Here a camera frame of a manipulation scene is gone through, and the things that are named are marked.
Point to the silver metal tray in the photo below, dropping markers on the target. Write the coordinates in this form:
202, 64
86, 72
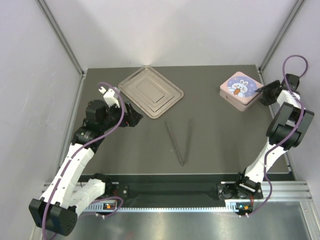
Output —
153, 93

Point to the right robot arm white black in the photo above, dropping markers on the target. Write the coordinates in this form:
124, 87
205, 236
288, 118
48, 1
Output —
286, 131

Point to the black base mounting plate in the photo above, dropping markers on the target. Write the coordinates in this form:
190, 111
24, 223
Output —
169, 190

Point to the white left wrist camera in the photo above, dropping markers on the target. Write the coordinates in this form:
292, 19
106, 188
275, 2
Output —
110, 96

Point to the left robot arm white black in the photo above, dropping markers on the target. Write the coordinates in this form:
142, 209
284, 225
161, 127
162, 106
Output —
59, 207

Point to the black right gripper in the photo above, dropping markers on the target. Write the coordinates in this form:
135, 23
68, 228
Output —
266, 100

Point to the silver tin lid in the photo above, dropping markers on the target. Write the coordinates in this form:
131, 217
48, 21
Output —
241, 87

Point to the metal tongs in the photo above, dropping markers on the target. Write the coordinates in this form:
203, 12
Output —
180, 147

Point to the aluminium frame rail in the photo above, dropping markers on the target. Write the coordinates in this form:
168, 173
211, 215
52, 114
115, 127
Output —
274, 192

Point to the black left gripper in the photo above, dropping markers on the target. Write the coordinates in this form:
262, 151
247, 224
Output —
131, 118

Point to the pink chocolate tin box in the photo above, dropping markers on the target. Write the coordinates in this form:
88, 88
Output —
237, 103

